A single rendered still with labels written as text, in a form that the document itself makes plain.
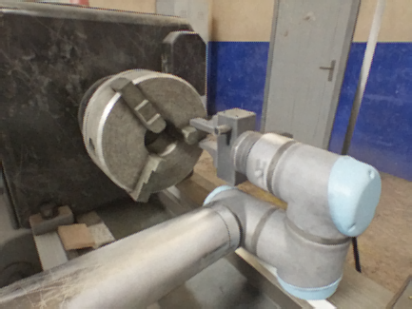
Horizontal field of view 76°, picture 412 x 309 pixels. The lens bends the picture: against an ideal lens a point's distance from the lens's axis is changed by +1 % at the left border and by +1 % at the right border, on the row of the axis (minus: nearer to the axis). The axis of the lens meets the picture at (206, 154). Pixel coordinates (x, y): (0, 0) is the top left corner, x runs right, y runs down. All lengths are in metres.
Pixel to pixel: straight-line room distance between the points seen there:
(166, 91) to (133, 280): 0.34
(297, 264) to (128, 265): 0.23
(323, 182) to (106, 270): 0.26
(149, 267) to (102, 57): 0.50
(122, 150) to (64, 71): 0.24
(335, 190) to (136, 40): 0.57
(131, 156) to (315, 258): 0.35
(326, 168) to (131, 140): 0.34
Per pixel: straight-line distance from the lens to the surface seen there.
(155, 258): 0.34
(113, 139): 0.50
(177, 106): 0.55
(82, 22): 0.68
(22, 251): 0.84
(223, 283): 0.72
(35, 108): 0.67
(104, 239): 0.70
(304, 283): 0.44
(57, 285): 0.31
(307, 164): 0.37
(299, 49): 3.84
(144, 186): 0.54
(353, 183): 0.35
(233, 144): 0.44
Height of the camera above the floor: 1.27
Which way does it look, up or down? 22 degrees down
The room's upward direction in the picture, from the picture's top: 2 degrees clockwise
